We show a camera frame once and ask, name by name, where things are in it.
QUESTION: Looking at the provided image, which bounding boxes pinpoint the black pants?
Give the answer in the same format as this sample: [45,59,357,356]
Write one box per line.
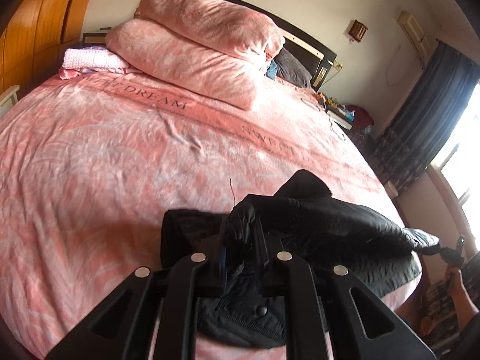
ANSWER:
[160,170,440,349]

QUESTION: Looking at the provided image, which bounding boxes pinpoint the right hand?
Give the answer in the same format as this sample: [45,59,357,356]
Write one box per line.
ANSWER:
[445,266,479,330]

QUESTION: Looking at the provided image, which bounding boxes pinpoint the dark blue curtain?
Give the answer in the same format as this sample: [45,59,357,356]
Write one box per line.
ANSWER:
[371,41,479,194]

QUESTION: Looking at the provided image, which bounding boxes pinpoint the dark bedside table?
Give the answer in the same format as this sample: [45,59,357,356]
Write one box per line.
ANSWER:
[325,97,355,130]

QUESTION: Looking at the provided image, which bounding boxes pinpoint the black headboard with white stripe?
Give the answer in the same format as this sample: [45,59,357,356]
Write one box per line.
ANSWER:
[224,0,337,92]

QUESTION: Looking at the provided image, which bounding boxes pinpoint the dark grey pillow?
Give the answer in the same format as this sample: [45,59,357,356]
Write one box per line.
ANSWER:
[273,48,312,88]

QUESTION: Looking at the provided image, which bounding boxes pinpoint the blue garment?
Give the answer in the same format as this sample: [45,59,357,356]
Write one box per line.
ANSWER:
[265,59,278,80]

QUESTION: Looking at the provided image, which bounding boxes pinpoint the pink folded quilt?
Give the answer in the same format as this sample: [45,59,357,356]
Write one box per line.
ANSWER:
[106,0,286,111]

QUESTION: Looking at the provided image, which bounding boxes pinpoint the pink patterned bed cover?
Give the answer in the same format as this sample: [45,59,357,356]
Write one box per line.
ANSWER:
[1,73,400,359]

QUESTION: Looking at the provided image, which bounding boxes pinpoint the pink white folded towel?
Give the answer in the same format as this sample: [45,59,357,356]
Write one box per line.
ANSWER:
[58,46,129,80]

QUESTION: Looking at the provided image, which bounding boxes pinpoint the wooden wardrobe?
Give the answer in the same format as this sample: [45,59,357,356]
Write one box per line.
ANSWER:
[1,0,89,96]

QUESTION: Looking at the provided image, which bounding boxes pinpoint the white wall air conditioner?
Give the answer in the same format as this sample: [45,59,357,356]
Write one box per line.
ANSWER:
[397,10,431,63]

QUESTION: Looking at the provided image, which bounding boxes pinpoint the small wooden wall ornament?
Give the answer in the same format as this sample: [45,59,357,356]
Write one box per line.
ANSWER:
[348,19,368,42]

